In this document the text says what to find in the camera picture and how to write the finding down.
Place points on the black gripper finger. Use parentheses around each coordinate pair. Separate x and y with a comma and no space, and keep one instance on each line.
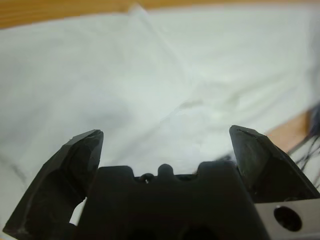
(50,190)
(265,170)

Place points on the white t-shirt with black logo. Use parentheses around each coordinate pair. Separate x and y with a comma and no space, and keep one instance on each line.
(125,75)

